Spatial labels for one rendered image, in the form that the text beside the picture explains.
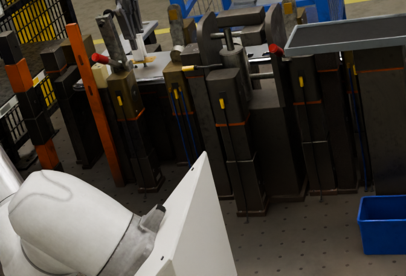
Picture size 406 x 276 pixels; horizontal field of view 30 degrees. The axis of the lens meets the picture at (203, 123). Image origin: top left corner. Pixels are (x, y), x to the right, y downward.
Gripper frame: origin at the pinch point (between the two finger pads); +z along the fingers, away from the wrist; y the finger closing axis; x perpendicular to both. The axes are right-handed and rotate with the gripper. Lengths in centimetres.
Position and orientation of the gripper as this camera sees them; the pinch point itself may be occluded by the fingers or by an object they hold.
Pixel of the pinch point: (138, 47)
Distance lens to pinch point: 215.4
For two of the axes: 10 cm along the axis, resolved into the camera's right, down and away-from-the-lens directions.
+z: 2.2, 8.8, 4.2
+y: -2.8, 4.7, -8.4
